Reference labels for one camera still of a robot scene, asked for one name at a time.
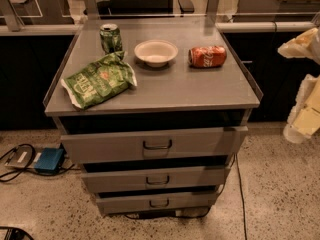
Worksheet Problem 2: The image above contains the black floor cable right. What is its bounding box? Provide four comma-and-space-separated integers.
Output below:
123, 152, 248, 240

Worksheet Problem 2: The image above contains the blue electronics box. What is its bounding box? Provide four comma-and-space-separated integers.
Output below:
34, 148, 64, 174

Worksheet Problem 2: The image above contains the grey top drawer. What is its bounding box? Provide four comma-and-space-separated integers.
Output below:
61, 126, 248, 164

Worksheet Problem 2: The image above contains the grey drawer cabinet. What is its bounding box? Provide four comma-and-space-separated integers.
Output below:
42, 15, 264, 218

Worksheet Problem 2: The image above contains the white horizontal rail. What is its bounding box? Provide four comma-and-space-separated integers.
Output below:
0, 20, 318, 37

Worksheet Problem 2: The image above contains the white paper bowl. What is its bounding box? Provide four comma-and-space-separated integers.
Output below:
134, 40, 178, 68

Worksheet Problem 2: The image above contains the dark object bottom left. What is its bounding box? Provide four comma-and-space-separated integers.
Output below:
0, 227, 34, 240

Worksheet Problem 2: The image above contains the black cables left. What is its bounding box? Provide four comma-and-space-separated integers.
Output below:
0, 143, 76, 184

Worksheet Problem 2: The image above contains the grey bottom drawer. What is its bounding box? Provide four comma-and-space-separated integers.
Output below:
96, 190, 217, 215

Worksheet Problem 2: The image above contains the orange Coca-Cola can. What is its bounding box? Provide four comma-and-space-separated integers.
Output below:
188, 46, 227, 68

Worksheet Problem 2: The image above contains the green soda can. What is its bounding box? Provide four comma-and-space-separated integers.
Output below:
100, 23, 122, 54

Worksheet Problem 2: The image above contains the grey drawer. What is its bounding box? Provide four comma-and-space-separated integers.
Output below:
96, 190, 217, 215
61, 126, 248, 164
82, 166, 229, 193

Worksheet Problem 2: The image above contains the grey flat device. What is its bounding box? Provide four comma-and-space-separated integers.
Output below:
5, 147, 42, 169

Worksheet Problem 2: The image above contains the grey middle drawer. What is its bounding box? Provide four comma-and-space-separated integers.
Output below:
82, 166, 229, 193

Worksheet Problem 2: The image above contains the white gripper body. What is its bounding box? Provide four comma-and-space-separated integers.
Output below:
309, 28, 320, 65

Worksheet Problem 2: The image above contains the green chip bag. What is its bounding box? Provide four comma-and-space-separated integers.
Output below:
61, 51, 137, 109

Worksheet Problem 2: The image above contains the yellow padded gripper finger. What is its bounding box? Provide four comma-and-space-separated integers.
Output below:
283, 74, 320, 144
277, 28, 318, 59

